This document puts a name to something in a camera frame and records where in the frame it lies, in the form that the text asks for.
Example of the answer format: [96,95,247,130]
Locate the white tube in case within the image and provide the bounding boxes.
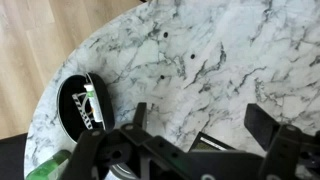
[84,83,103,123]

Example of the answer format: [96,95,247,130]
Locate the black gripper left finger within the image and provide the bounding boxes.
[133,102,147,129]

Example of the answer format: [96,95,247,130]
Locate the black open glasses case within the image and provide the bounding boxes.
[57,73,115,142]

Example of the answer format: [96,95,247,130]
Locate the green glass bottle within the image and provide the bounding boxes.
[26,150,71,180]

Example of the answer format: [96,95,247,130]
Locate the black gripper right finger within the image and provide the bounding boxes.
[244,104,280,151]

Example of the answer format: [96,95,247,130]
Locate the small dark framed tile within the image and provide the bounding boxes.
[189,132,233,151]

